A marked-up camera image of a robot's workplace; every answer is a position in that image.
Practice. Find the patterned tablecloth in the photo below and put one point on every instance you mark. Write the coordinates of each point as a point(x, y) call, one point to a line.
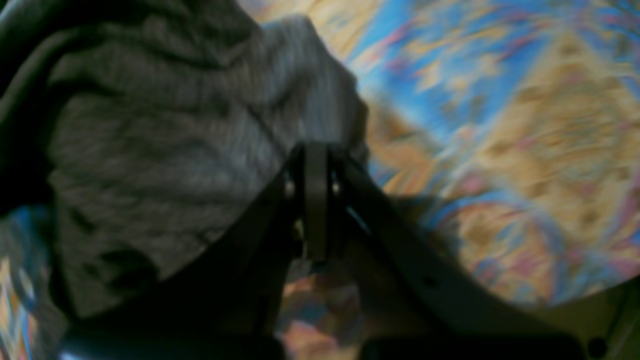
point(510, 128)

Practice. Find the grey t-shirt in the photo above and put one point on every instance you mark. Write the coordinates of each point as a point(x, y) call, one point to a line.
point(134, 133)

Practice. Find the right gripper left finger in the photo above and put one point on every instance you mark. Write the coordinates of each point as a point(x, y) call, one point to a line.
point(224, 305)

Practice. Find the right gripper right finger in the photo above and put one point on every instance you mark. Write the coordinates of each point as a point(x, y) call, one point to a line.
point(421, 305)

